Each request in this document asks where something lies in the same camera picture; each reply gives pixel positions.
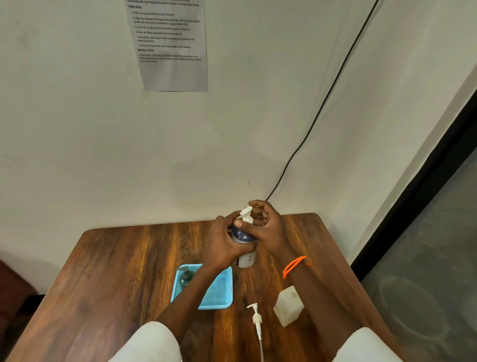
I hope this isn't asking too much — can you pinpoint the person's left hand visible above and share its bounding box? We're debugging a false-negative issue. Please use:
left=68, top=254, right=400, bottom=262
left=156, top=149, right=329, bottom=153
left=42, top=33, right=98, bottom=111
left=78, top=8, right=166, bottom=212
left=204, top=210, right=258, bottom=273

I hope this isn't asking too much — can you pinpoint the person's right hand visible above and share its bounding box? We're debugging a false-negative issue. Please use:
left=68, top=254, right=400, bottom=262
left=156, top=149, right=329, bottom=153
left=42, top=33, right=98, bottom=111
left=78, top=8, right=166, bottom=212
left=234, top=200, right=296, bottom=263

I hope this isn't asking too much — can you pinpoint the small navy white pump bottle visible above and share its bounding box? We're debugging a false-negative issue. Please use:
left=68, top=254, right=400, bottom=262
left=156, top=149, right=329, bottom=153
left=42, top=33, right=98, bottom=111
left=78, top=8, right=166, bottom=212
left=231, top=222, right=258, bottom=269

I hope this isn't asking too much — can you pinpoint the small teal translucent bottle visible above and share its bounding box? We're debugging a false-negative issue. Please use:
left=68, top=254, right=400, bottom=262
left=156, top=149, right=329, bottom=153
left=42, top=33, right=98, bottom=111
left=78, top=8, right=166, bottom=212
left=178, top=271, right=196, bottom=292

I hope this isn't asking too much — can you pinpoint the large yellow soap bottle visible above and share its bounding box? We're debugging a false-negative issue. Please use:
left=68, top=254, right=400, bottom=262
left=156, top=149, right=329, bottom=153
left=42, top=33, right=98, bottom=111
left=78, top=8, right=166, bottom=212
left=273, top=285, right=305, bottom=328

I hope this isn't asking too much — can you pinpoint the person's right forearm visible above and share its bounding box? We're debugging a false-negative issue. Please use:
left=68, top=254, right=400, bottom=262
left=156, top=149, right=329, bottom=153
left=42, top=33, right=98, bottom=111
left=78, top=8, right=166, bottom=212
left=286, top=261, right=365, bottom=351

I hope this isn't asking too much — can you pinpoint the person's left forearm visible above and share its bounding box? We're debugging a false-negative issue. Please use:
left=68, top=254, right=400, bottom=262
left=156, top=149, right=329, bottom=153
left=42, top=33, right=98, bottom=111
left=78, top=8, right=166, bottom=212
left=155, top=265, right=221, bottom=346

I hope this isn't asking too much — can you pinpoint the person's left white sleeve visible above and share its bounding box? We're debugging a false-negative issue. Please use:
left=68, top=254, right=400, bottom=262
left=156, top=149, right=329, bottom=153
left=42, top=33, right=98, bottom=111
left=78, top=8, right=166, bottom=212
left=108, top=321, right=183, bottom=362

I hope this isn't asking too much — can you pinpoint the person's white sleeve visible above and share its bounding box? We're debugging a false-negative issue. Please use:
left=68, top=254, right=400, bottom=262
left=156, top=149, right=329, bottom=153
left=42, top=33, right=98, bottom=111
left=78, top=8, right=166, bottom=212
left=108, top=321, right=183, bottom=362
left=331, top=327, right=405, bottom=362

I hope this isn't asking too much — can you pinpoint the person's right white sleeve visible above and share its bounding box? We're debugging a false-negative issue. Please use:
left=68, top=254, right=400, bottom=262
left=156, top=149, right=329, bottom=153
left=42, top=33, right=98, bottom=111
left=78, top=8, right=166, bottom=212
left=331, top=327, right=405, bottom=362

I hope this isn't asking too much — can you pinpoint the blue plastic mesh basket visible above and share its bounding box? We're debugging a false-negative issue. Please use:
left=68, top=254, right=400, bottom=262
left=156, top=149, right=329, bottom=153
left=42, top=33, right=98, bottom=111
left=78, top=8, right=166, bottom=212
left=170, top=264, right=234, bottom=311

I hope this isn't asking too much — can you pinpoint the printed paper sheet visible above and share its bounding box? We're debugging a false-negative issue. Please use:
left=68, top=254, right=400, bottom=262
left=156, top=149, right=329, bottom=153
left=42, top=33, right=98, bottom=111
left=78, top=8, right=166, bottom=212
left=124, top=0, right=209, bottom=92

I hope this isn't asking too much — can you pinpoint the maroon upholstered seat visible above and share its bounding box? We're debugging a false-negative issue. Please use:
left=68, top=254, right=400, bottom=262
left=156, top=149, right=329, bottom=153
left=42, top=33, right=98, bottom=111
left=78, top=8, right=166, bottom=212
left=0, top=259, right=38, bottom=336

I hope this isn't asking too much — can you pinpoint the orange beaded bracelet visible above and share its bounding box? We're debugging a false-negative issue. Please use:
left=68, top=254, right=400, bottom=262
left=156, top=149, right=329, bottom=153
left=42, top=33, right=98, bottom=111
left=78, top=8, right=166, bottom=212
left=282, top=256, right=312, bottom=279

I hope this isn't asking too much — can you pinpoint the black door frame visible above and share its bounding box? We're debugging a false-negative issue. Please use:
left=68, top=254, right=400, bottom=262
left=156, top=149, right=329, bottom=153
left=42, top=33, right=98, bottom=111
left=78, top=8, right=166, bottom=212
left=350, top=88, right=477, bottom=282

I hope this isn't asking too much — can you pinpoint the long black wall cable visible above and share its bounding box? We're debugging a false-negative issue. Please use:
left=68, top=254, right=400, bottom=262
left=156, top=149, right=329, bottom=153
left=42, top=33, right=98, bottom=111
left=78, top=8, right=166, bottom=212
left=265, top=0, right=380, bottom=202

